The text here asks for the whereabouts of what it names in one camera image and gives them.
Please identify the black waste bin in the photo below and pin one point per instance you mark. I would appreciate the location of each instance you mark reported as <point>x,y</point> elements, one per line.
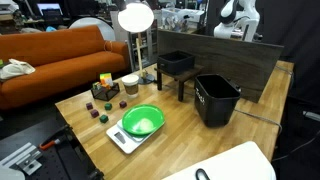
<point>216,106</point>

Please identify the small dark wooden stool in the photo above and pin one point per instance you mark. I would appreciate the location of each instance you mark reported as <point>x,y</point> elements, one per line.
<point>181,77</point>

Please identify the paper coffee cup white lid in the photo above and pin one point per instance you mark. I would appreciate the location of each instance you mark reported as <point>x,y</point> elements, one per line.
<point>130,87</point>

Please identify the black fabric storage box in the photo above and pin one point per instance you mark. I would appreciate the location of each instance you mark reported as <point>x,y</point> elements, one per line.
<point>175,63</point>

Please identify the green plastic plate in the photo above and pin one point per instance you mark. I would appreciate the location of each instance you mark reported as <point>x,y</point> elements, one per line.
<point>143,118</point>

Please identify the purple small cube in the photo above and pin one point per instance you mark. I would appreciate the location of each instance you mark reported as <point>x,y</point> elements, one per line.
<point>123,104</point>
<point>89,105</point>
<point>94,113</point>

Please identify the grey metal shelf unit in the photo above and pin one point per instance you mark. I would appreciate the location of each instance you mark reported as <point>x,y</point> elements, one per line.
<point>148,46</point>

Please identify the green small cube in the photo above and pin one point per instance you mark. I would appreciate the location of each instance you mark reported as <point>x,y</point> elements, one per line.
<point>108,106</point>
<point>104,118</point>

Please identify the large multicolour puzzle cube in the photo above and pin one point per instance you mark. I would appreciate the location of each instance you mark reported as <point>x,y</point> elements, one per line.
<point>106,79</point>

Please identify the white kitchen scale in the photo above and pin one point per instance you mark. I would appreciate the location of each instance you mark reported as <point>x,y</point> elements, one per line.
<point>125,140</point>

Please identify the small multicolour puzzle cube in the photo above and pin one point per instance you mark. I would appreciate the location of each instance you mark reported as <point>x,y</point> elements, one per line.
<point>96,85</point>

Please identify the dark wood panel board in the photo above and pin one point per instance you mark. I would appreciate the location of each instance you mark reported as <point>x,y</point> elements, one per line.
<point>230,60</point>

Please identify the clear plastic storage box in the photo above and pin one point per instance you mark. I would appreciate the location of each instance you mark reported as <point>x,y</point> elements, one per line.
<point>181,16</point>

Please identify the wooden desk lamp grey shade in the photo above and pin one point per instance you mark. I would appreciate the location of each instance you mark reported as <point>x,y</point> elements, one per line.
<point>136,17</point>

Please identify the white round panel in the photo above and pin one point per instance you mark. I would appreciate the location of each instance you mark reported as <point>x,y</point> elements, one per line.
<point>100,25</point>

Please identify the orange sofa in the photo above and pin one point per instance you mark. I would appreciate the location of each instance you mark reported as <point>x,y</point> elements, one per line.
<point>66,66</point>

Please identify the white cloth sheet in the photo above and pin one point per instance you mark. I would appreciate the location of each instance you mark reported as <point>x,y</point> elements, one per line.
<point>240,163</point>

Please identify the black perforated breadboard table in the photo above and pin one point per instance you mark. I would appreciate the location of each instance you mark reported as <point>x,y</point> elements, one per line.
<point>63,163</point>

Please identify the computer monitor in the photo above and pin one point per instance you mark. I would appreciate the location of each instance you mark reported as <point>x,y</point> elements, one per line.
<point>49,8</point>

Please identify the white cloth bag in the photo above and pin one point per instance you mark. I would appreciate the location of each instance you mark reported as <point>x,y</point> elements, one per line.
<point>15,69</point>

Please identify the white machine housing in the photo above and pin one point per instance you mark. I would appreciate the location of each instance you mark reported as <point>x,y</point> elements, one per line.
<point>8,174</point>

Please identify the aluminium extrusion bracket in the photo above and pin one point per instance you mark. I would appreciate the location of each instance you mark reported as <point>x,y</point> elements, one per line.
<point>23,160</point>

